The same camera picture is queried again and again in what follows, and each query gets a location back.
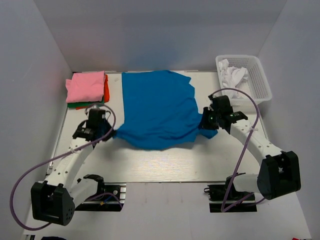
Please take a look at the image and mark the white t-shirt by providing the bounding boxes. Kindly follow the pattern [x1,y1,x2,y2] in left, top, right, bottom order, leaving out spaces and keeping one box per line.
[218,59,249,89]

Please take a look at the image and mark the blue t-shirt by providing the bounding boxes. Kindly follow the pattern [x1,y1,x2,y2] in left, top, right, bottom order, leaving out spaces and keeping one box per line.
[115,70,218,150]

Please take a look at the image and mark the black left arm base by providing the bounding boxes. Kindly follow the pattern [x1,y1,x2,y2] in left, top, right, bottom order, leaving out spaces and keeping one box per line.
[75,183,127,212]

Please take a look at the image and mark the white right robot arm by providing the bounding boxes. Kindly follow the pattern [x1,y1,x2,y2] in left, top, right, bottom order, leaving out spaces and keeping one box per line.
[199,95,301,200]

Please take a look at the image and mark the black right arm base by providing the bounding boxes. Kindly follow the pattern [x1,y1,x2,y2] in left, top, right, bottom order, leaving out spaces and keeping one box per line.
[203,182,257,213]

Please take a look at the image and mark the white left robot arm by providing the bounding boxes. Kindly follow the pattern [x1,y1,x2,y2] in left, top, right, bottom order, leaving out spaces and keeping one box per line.
[31,108,115,226]

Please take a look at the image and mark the orange folded t-shirt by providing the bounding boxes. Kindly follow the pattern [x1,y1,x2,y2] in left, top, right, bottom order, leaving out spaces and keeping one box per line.
[103,74,110,103]

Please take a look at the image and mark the green folded t-shirt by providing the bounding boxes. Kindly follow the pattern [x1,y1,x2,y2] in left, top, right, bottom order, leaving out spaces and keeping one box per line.
[67,98,105,109]

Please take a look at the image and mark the pink folded t-shirt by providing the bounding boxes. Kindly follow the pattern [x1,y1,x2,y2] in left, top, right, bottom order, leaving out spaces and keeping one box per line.
[65,71,105,104]

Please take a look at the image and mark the white plastic laundry basket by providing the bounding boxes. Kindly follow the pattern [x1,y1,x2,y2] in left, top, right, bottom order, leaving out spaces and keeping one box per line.
[215,54,272,106]

